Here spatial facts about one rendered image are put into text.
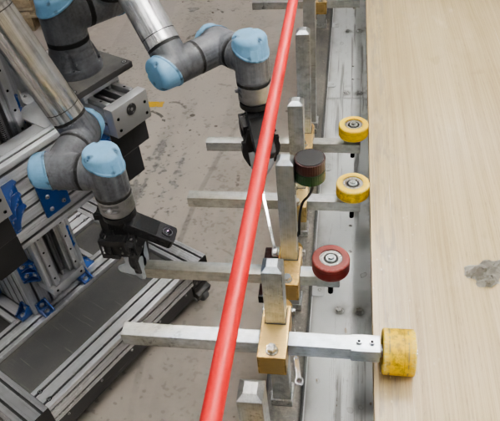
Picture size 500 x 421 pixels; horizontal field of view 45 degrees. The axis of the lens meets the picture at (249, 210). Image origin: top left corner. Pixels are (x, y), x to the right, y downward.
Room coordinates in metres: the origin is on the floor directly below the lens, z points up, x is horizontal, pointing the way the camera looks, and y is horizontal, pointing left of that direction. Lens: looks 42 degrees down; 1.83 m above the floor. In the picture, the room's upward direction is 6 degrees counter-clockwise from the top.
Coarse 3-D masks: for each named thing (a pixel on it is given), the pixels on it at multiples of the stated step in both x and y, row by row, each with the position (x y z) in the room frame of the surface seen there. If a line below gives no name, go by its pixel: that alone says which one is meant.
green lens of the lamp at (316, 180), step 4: (296, 172) 0.90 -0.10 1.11; (324, 172) 0.90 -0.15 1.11; (296, 176) 0.90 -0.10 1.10; (300, 176) 0.89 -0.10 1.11; (316, 176) 0.89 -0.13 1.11; (320, 176) 0.89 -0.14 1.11; (324, 176) 0.90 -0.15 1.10; (296, 180) 0.90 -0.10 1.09; (300, 180) 0.89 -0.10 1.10; (304, 180) 0.89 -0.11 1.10; (308, 180) 0.88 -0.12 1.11; (312, 180) 0.88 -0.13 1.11; (316, 180) 0.88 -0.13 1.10; (320, 180) 0.89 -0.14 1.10; (300, 184) 0.89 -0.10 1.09; (304, 184) 0.89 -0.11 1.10; (308, 184) 0.88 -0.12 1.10; (312, 184) 0.88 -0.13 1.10; (316, 184) 0.88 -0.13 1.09; (320, 184) 0.89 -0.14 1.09
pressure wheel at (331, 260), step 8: (320, 248) 0.89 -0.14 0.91; (328, 248) 0.89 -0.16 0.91; (336, 248) 0.89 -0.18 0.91; (312, 256) 0.87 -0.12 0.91; (320, 256) 0.87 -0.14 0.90; (328, 256) 0.86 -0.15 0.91; (336, 256) 0.87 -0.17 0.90; (344, 256) 0.86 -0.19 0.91; (312, 264) 0.86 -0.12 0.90; (320, 264) 0.85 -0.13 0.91; (328, 264) 0.85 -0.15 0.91; (336, 264) 0.85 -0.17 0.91; (344, 264) 0.84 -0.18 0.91; (320, 272) 0.84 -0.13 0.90; (328, 272) 0.83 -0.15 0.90; (336, 272) 0.83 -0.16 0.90; (344, 272) 0.83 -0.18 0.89; (328, 280) 0.83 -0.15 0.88; (336, 280) 0.83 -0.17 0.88; (328, 288) 0.86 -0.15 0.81
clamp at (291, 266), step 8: (280, 256) 0.92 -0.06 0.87; (288, 264) 0.89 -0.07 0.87; (296, 264) 0.89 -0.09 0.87; (288, 272) 0.87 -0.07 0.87; (296, 272) 0.87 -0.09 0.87; (296, 280) 0.84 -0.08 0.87; (288, 288) 0.83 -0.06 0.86; (296, 288) 0.83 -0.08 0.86; (288, 296) 0.83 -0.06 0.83; (296, 296) 0.83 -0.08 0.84
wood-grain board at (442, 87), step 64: (384, 0) 2.12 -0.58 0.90; (448, 0) 2.06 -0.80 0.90; (384, 64) 1.66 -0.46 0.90; (448, 64) 1.61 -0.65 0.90; (384, 128) 1.32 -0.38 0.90; (448, 128) 1.29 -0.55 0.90; (384, 192) 1.06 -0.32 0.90; (448, 192) 1.03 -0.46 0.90; (384, 256) 0.86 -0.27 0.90; (448, 256) 0.84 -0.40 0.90; (384, 320) 0.69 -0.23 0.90; (448, 320) 0.68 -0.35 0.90; (384, 384) 0.56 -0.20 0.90; (448, 384) 0.55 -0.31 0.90
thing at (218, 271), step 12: (156, 264) 0.95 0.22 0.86; (168, 264) 0.94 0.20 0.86; (180, 264) 0.94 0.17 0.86; (192, 264) 0.93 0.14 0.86; (204, 264) 0.93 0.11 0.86; (216, 264) 0.93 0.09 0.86; (228, 264) 0.92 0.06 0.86; (252, 264) 0.91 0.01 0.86; (156, 276) 0.93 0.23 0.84; (168, 276) 0.93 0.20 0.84; (180, 276) 0.92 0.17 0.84; (192, 276) 0.91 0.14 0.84; (204, 276) 0.91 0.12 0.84; (216, 276) 0.90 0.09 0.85; (228, 276) 0.90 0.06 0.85; (252, 276) 0.89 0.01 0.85; (300, 276) 0.86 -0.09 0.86; (312, 276) 0.86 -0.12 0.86
